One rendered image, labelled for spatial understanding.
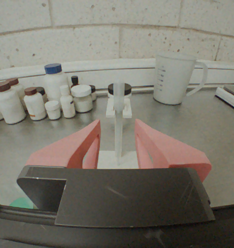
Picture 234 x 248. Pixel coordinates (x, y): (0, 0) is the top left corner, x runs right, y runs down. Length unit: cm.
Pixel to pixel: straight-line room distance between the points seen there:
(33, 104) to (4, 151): 14
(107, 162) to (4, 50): 50
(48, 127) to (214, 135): 42
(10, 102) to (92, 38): 32
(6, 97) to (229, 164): 54
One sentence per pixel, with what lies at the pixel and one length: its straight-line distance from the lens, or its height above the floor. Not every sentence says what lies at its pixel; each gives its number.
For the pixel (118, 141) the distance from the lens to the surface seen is 21.
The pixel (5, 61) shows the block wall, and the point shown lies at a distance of 61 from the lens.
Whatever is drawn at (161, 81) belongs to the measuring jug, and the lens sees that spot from 46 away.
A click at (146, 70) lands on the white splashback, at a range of 56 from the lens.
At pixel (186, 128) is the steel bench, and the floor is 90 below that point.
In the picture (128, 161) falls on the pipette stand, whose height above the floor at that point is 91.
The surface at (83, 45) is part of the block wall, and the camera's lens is 54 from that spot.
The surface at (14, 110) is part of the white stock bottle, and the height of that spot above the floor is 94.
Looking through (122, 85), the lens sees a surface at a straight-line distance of 16.
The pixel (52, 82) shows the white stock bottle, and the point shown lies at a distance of 42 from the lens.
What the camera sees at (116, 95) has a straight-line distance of 17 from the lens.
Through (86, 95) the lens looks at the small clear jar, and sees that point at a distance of 40.
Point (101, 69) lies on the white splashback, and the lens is 52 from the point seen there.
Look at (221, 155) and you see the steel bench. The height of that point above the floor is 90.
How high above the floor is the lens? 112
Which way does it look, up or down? 37 degrees down
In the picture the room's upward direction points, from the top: 1 degrees clockwise
